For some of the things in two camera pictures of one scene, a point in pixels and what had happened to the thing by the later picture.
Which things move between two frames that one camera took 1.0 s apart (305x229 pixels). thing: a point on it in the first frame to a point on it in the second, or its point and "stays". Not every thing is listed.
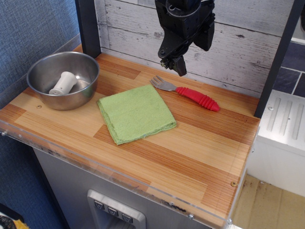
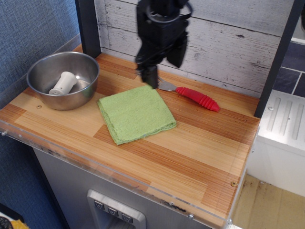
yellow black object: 10,219 stays
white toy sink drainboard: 279,156 stays
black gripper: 182,20 to 162,26
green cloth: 136,114 stays
